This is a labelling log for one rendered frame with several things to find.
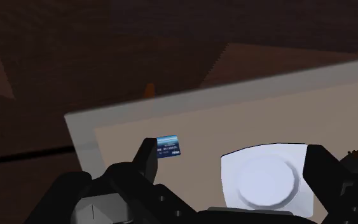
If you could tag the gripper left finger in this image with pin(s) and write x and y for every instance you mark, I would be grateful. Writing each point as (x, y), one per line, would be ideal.
(129, 183)

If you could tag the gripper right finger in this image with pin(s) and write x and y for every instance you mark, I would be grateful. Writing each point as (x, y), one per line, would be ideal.
(324, 173)

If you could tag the blue card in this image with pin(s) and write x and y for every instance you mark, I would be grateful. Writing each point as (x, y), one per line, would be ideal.
(169, 146)

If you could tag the white square plate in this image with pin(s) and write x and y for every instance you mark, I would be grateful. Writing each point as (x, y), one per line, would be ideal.
(265, 180)

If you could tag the small orange object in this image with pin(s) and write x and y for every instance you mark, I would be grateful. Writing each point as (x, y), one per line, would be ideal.
(149, 90)

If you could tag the beige table with white edge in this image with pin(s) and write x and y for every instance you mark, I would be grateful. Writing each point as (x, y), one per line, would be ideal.
(228, 121)

